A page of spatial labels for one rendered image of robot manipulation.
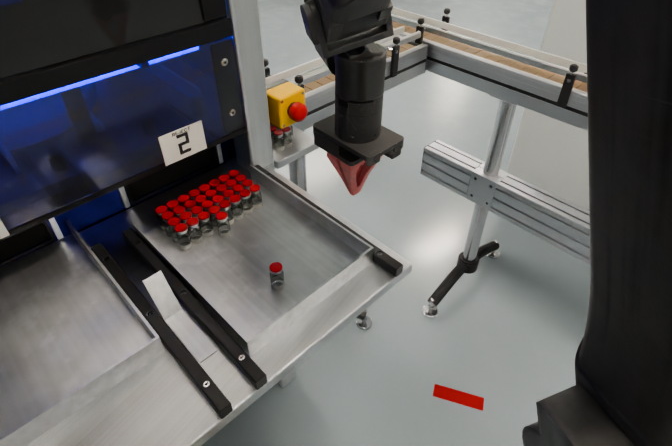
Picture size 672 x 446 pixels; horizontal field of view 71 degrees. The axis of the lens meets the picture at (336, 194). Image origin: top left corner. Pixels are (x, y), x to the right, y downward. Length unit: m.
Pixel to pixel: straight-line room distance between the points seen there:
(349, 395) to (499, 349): 0.56
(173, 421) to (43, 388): 0.19
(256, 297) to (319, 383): 0.95
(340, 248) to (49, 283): 0.48
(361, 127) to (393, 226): 1.66
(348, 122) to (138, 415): 0.46
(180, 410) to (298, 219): 0.39
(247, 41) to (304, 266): 0.41
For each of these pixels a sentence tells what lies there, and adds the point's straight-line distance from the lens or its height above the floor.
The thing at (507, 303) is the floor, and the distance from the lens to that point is 2.00.
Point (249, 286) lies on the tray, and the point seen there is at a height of 0.88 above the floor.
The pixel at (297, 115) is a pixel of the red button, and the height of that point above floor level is 1.00.
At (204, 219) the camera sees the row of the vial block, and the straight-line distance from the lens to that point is 0.86.
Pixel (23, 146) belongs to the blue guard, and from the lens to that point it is 0.80.
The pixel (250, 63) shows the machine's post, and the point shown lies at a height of 1.12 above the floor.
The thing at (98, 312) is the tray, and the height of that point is 0.88.
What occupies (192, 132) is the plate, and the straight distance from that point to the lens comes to 0.90.
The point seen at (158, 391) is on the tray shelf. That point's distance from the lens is 0.72.
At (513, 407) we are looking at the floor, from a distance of 1.75.
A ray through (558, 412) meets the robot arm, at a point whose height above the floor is 1.28.
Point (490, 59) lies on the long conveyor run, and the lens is 1.48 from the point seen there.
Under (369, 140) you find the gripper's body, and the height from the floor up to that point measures 1.18.
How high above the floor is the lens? 1.48
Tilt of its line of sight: 39 degrees down
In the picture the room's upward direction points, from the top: straight up
